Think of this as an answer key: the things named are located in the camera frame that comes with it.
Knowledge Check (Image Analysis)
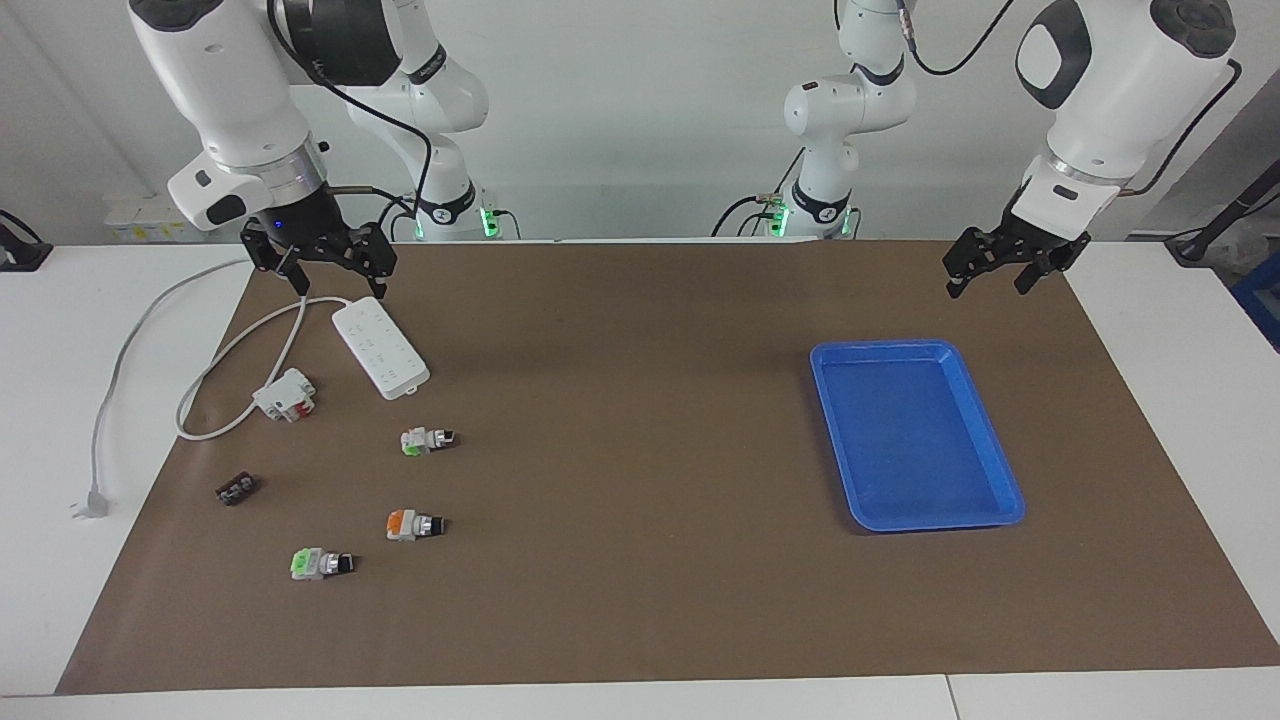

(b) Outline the blue crate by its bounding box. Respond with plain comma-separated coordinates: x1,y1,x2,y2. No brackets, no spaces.
1232,250,1280,352

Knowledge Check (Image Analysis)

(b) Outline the white background box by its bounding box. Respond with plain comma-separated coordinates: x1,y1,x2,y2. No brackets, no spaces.
105,194,214,244

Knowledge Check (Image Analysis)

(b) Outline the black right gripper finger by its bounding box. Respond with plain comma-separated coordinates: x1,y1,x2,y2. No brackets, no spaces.
240,222,311,297
335,224,399,301

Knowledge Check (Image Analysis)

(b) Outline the white power strip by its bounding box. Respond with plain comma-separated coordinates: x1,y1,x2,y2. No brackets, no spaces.
331,296,432,401

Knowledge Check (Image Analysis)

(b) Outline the black stand pole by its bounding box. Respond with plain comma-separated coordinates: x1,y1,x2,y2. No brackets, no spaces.
1165,160,1280,267

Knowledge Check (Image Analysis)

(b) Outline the white green selector switch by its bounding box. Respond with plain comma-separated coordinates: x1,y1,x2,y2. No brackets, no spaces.
400,426,460,458

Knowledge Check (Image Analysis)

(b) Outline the green switch with black knob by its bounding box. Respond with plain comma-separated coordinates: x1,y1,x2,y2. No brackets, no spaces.
290,547,357,582

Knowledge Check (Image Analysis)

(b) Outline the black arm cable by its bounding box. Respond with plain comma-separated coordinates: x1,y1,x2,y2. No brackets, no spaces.
895,0,1243,198
262,0,437,241

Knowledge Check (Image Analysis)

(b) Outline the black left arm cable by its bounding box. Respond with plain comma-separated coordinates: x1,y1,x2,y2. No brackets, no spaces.
895,0,1243,198

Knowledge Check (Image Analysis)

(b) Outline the blue plastic tray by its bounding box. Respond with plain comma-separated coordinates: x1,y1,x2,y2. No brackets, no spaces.
808,339,1027,534

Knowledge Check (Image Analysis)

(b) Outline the brown table mat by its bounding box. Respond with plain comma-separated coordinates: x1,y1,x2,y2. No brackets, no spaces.
55,238,1280,696

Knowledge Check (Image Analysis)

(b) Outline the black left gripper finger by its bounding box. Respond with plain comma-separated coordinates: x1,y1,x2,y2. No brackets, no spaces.
942,227,1013,299
1013,232,1091,296

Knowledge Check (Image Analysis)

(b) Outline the orange white push-button switch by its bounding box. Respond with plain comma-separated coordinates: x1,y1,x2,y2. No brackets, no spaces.
386,508,448,543

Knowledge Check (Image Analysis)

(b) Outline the black base cable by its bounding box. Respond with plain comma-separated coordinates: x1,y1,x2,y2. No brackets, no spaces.
711,148,806,239

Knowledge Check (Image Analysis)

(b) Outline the white power cable with plug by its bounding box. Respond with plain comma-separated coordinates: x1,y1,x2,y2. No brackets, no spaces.
70,256,351,521

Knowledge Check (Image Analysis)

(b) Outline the white red circuit breaker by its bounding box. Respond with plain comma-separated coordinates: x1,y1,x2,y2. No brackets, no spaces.
251,367,318,424

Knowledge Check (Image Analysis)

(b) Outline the black clamp base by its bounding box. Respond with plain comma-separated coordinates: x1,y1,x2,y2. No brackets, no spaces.
0,209,53,273

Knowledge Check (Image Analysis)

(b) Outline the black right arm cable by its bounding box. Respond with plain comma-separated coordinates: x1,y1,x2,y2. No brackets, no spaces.
262,0,437,241

